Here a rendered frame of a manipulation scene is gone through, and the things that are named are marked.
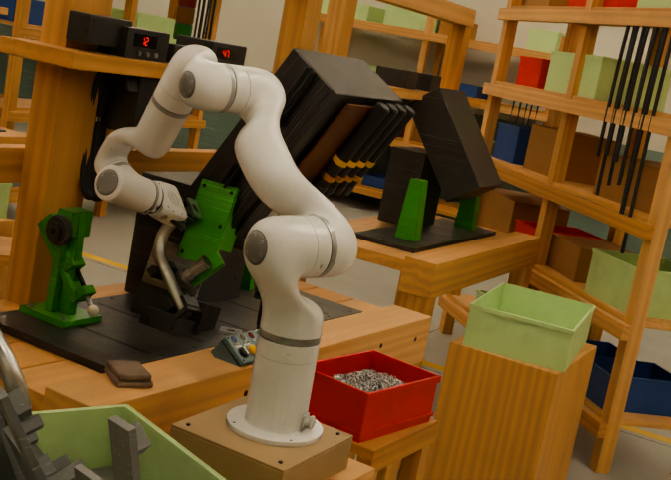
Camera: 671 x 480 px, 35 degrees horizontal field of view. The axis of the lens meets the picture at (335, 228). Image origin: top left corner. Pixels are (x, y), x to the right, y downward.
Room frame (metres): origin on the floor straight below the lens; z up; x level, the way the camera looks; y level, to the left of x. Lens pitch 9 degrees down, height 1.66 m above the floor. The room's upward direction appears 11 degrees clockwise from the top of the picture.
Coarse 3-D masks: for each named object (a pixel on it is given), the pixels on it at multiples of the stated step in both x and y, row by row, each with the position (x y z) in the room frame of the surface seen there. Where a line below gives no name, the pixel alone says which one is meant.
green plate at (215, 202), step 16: (208, 192) 2.69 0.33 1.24; (224, 192) 2.66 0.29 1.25; (208, 208) 2.67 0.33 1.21; (224, 208) 2.65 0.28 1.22; (192, 224) 2.67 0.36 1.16; (208, 224) 2.65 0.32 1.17; (224, 224) 2.63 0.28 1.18; (192, 240) 2.66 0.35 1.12; (208, 240) 2.63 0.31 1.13; (224, 240) 2.66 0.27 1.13; (192, 256) 2.64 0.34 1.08
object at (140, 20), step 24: (0, 0) 7.48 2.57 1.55; (24, 0) 7.39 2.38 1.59; (216, 0) 9.50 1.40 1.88; (24, 24) 7.42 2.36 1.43; (144, 24) 8.68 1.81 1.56; (168, 24) 8.94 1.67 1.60; (216, 24) 9.53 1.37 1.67; (0, 120) 7.41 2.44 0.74; (24, 120) 7.48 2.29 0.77; (192, 120) 9.35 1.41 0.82; (192, 144) 9.50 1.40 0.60
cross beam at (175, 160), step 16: (0, 144) 2.62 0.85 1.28; (16, 144) 2.67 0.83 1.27; (0, 160) 2.58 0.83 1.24; (16, 160) 2.62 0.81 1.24; (128, 160) 2.98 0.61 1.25; (144, 160) 3.04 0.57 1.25; (160, 160) 3.10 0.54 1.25; (176, 160) 3.16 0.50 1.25; (192, 160) 3.23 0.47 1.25; (208, 160) 3.30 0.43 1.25; (0, 176) 2.58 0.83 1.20; (16, 176) 2.63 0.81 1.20
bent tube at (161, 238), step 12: (192, 204) 2.67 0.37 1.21; (192, 216) 2.63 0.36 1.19; (168, 228) 2.66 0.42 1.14; (156, 240) 2.66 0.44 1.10; (156, 252) 2.65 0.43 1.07; (156, 264) 2.64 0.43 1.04; (168, 264) 2.64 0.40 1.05; (168, 276) 2.61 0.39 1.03; (168, 288) 2.60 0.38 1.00; (180, 300) 2.57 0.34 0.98
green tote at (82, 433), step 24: (72, 408) 1.78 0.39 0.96; (96, 408) 1.81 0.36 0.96; (120, 408) 1.84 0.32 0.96; (48, 432) 1.75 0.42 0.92; (72, 432) 1.78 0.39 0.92; (96, 432) 1.81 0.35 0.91; (72, 456) 1.78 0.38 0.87; (96, 456) 1.81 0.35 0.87; (144, 456) 1.77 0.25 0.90; (168, 456) 1.72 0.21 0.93; (192, 456) 1.67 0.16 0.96
